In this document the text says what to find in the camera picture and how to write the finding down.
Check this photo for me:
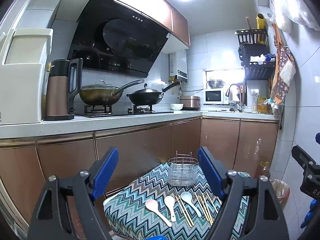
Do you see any wooden chopstick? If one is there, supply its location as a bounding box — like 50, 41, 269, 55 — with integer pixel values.
175, 195, 194, 227
202, 193, 213, 225
207, 193, 218, 214
195, 194, 211, 224

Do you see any white ceramic spoon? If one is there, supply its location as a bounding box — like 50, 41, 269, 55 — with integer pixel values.
145, 199, 172, 227
181, 191, 202, 217
164, 196, 176, 222

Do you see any kitchen faucet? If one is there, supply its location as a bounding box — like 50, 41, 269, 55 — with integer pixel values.
226, 83, 243, 112

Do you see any waste bin with bag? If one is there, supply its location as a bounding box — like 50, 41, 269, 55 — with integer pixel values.
270, 179, 290, 204

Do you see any blue gloved hand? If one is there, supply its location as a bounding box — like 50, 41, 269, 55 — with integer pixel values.
300, 199, 319, 229

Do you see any oil bottle on floor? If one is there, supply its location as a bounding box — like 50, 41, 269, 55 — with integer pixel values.
260, 161, 270, 178

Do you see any zigzag patterned table cloth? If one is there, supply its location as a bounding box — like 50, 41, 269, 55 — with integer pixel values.
103, 161, 251, 240

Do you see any yellow oil bottle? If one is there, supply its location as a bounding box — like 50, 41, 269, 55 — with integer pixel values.
257, 96, 268, 114

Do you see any gas stove top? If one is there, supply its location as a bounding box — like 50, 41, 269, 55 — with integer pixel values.
76, 103, 174, 118

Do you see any white microwave oven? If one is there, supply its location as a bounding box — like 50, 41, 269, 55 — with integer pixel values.
203, 88, 228, 105

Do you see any brass wok with glass lid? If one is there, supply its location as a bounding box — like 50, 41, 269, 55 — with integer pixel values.
79, 79, 144, 106

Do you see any copper rice cooker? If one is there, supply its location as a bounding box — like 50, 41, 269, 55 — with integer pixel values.
179, 95, 201, 111

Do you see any copper black thermos kettle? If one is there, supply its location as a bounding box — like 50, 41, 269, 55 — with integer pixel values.
45, 58, 83, 121

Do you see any white bowl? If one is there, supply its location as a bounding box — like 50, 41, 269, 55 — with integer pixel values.
170, 103, 183, 111

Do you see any black wok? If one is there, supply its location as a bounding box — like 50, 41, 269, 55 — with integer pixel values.
126, 81, 181, 106

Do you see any hanging patterned apron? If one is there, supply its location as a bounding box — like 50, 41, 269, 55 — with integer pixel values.
269, 23, 296, 111

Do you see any white storage container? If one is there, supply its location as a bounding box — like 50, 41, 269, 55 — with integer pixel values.
1, 28, 53, 125

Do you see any white water heater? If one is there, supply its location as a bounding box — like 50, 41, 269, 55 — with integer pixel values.
169, 49, 188, 82

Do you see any black range hood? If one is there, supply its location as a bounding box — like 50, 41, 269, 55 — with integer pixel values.
68, 0, 169, 78

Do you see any wire utensil holder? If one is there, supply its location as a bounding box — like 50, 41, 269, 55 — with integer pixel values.
168, 151, 199, 186

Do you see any black wall rack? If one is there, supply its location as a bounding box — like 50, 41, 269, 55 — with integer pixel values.
235, 29, 276, 80

